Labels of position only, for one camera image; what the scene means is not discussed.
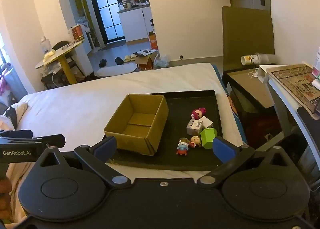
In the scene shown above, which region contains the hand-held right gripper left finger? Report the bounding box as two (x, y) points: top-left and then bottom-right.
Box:
(35, 136), (132, 189)

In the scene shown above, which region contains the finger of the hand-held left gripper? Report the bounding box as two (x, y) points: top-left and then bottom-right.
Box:
(0, 130), (66, 149)

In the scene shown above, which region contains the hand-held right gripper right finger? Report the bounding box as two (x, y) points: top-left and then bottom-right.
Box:
(196, 136), (298, 190)

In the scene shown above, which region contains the green hexagonal box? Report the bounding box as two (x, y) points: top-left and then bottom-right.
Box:
(200, 127), (219, 150)

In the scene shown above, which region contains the brown cardboard box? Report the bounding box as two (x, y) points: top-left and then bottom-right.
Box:
(104, 93), (169, 156)

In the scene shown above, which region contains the brown-haired figurine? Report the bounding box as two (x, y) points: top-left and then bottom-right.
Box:
(189, 135), (202, 148)

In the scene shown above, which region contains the blue and red figurine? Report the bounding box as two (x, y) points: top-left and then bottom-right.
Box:
(176, 138), (190, 156)

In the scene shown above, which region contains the pink-haired figurine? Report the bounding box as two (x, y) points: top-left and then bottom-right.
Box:
(191, 107), (207, 120)

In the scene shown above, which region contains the black tray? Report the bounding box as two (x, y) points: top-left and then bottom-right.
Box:
(105, 90), (224, 172)

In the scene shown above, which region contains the person's left hand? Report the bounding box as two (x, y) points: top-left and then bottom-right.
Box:
(0, 177), (13, 222)

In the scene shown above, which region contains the white cube box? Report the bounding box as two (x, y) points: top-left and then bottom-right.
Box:
(199, 116), (214, 130)

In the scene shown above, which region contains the grey cube toy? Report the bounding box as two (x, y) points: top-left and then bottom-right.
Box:
(186, 119), (204, 136)

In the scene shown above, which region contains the pink plush toy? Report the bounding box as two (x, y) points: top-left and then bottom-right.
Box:
(0, 62), (13, 95)

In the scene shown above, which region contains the white oval rug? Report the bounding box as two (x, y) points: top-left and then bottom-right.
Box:
(97, 64), (138, 78)

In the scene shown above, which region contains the white desk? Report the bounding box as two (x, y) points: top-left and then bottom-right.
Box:
(259, 64), (320, 162)

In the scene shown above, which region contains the open cardboard box on floor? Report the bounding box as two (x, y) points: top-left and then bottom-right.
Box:
(133, 49), (159, 70)

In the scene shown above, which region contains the clear water bottle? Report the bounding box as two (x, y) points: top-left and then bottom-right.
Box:
(41, 36), (53, 55)

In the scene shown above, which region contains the small white bottle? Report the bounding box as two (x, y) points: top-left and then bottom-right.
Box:
(241, 53), (276, 66)

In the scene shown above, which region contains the printed paper mat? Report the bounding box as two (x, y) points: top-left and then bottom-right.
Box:
(271, 64), (320, 115)

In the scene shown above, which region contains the clear plastic bag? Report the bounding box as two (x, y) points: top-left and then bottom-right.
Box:
(153, 54), (170, 68)

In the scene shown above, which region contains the red canister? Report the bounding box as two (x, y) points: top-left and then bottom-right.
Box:
(71, 26), (84, 43)

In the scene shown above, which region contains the orange carton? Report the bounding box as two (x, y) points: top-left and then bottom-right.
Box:
(148, 32), (159, 50)

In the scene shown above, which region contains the white kitchen cabinet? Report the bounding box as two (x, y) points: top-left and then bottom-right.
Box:
(117, 6), (153, 42)

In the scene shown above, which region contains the white bottle pink label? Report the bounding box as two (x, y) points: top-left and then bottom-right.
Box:
(311, 47), (320, 79)

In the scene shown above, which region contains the black framed glass door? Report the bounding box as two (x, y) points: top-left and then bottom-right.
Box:
(86, 0), (126, 44)

